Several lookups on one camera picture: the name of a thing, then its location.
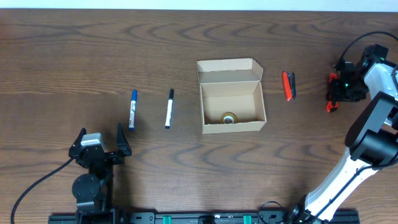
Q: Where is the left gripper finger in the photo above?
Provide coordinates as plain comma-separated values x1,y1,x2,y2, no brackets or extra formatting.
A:
116,123,129,149
73,128,86,147

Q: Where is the red utility knife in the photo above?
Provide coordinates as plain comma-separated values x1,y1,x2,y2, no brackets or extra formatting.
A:
326,73,338,113

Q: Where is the blue whiteboard marker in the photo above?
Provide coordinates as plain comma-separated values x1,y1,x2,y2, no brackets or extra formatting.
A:
129,90,137,132

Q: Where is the yellow tape roll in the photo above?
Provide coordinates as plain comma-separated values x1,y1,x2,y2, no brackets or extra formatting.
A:
220,112,238,124

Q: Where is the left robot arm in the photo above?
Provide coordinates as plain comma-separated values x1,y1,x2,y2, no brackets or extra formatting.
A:
68,124,132,224

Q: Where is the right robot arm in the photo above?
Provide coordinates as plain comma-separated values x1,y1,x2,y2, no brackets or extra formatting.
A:
283,44,397,223

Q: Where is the black whiteboard marker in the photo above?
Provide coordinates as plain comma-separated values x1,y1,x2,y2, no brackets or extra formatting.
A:
165,89,174,129

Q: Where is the open cardboard box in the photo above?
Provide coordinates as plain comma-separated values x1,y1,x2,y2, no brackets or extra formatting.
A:
197,58,267,134

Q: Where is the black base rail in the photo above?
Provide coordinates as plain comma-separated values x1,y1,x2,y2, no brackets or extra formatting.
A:
48,208,361,224

